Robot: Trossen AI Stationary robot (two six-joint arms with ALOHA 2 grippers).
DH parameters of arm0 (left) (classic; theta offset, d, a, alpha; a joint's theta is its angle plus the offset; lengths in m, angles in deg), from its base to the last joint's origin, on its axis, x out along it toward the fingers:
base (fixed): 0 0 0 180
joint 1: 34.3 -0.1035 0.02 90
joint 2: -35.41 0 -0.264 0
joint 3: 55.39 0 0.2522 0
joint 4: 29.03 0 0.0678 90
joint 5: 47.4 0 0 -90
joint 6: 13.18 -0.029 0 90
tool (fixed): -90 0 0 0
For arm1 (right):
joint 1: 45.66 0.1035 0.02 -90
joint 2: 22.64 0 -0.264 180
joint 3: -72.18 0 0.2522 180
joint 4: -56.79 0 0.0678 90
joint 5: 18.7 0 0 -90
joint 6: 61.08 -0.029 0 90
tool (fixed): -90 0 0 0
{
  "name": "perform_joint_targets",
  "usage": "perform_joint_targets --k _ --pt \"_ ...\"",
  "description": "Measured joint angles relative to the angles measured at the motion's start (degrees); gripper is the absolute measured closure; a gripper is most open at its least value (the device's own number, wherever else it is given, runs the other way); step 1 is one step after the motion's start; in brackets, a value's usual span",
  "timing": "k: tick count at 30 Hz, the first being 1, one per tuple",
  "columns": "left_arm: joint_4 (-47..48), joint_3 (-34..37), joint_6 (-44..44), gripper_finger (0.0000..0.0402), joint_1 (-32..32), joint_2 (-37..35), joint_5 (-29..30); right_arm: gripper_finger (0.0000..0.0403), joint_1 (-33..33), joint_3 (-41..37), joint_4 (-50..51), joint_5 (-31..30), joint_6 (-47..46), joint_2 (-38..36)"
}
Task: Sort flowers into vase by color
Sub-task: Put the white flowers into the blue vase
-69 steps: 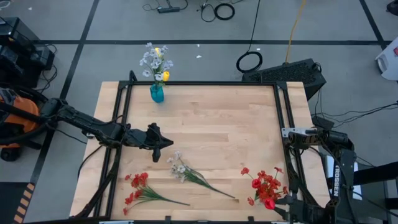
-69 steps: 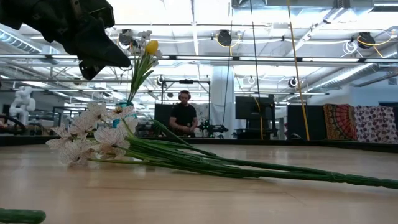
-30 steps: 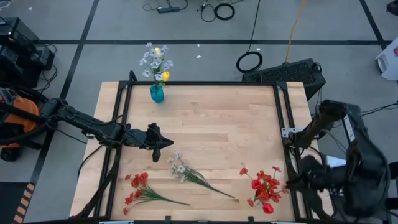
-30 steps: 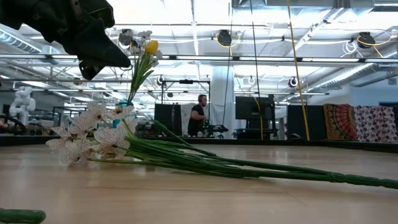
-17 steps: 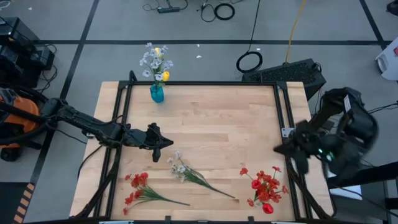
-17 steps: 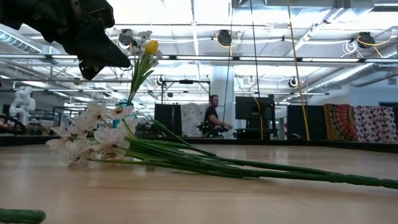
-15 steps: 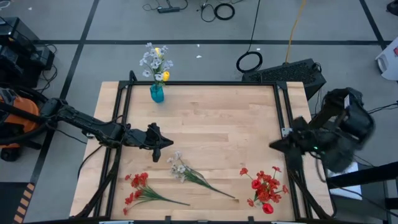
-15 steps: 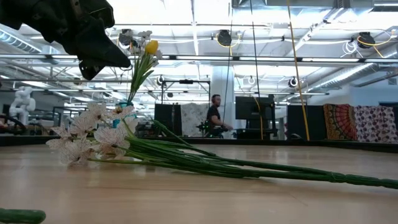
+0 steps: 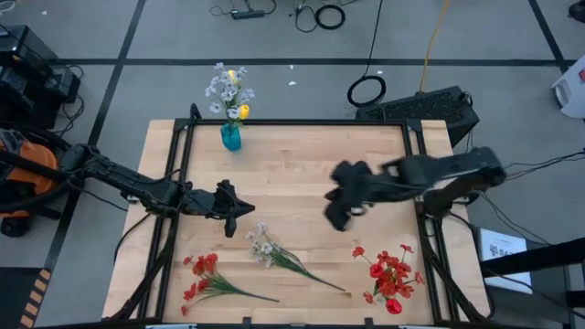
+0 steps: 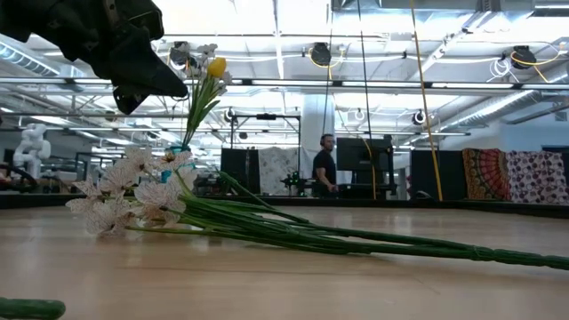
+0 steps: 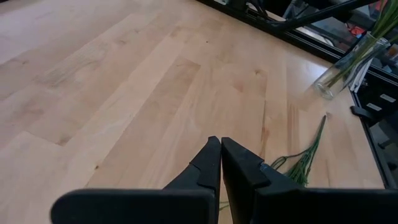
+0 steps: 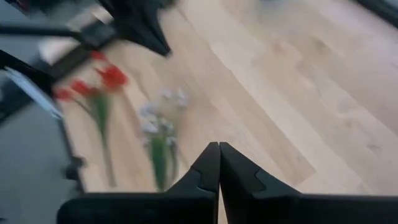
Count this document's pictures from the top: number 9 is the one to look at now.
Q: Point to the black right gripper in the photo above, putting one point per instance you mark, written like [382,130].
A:
[377,188]

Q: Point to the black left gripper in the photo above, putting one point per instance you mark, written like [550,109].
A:
[205,204]

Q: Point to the white artificial flower bunch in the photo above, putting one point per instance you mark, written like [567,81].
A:
[283,258]
[227,93]

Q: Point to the red artificial flower bunch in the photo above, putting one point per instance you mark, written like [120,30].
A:
[212,283]
[388,279]

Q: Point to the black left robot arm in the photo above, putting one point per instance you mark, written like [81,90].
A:
[132,185]

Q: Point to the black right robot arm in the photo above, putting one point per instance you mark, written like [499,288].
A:
[448,176]

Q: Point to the blue glass vase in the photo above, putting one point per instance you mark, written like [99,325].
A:
[230,139]

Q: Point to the clear glass vase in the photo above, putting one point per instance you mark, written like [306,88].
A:
[379,299]

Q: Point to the black perforated computer case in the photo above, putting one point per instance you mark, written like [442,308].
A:
[416,112]

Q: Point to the white printed paper sign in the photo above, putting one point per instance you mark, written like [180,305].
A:
[505,260]

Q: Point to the black power strip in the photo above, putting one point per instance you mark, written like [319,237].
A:
[247,14]

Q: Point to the black beam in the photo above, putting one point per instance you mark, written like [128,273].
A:
[535,258]

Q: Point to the orange black shop vacuum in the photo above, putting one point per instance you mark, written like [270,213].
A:
[23,176]

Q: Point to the black mat with hazard stripes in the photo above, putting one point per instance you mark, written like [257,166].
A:
[18,301]

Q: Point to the black electronics stack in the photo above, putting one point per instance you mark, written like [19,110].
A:
[27,77]

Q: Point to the white bucket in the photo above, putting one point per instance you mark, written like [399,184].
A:
[571,89]

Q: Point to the black aluminium table frame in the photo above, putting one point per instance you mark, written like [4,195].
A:
[297,122]

